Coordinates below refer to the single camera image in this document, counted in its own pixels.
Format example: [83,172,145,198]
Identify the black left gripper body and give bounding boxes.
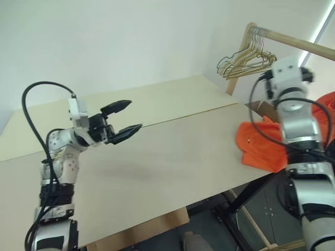
[87,113,117,145]

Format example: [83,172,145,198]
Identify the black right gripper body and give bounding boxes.
[263,67,315,99]

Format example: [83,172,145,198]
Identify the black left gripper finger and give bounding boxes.
[105,123,143,145]
[100,99,132,116]

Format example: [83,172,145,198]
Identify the orange shorts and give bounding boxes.
[235,91,335,173]

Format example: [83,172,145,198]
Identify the wooden clothes rack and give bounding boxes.
[224,22,335,251]

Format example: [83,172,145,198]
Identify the open brown cardboard box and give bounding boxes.
[245,100,280,124]

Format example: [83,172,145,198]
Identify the grey-brown rounded shape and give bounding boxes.
[182,231,210,251]

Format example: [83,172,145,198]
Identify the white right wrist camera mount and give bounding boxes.
[270,55,305,99]

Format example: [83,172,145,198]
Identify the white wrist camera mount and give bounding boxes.
[270,55,305,99]
[68,98,99,147]

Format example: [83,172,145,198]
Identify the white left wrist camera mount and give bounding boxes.
[68,98,99,147]

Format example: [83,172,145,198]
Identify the gold wire hanger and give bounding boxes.
[219,28,275,79]
[222,28,278,80]

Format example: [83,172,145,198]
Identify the dark wire hanger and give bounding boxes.
[216,28,265,76]

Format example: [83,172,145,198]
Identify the black metal table frame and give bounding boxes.
[213,171,278,251]

